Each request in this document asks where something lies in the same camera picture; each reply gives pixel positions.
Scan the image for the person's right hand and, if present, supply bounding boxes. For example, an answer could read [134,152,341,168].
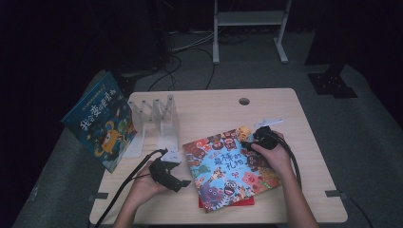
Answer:
[250,131,294,179]

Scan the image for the white expandable book rack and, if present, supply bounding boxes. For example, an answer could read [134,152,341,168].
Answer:
[122,94,181,159]

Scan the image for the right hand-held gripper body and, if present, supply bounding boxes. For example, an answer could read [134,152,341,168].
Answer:
[253,118,284,151]

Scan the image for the black floor cable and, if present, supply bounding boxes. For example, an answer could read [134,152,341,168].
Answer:
[146,54,183,93]
[189,47,217,91]

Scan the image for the white floor cables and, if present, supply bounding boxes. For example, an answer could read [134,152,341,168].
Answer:
[170,30,217,53]

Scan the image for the grey table edge clip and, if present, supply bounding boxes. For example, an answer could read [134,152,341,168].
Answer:
[87,192,109,202]
[325,189,350,200]

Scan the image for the white metal desk frame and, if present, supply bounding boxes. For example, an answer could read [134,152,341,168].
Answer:
[212,0,293,65]

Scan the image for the light blue animals picture book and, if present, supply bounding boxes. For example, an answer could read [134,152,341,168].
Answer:
[182,125,282,214]

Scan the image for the thin black table cable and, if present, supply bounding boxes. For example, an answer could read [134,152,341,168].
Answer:
[346,193,375,228]

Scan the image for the black stand base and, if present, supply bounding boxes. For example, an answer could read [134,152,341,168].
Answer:
[307,65,359,99]
[113,70,150,98]

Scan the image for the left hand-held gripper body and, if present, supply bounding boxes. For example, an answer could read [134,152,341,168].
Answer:
[148,148,183,191]

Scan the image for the dark blue monster picture book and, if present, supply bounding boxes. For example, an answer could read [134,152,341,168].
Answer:
[61,70,138,174]

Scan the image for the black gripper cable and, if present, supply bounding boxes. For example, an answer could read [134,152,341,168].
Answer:
[267,130,302,188]
[94,148,168,228]

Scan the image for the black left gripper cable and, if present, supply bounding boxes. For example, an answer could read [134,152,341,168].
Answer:
[94,148,168,228]

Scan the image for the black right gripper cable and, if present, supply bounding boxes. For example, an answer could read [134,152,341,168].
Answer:
[267,130,302,188]

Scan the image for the red picture book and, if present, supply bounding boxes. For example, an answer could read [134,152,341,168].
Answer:
[198,195,256,209]

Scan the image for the person's left hand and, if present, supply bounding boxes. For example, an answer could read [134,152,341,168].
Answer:
[126,161,169,210]

